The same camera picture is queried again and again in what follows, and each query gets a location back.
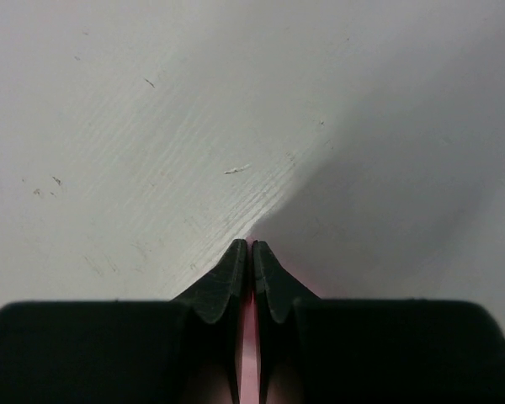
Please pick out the pink t-shirt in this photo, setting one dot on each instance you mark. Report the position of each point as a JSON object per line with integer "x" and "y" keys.
{"x": 249, "y": 357}

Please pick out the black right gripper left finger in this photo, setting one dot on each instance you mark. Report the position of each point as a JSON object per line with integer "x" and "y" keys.
{"x": 183, "y": 350}

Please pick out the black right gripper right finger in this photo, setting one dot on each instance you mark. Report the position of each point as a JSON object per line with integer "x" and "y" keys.
{"x": 314, "y": 350}

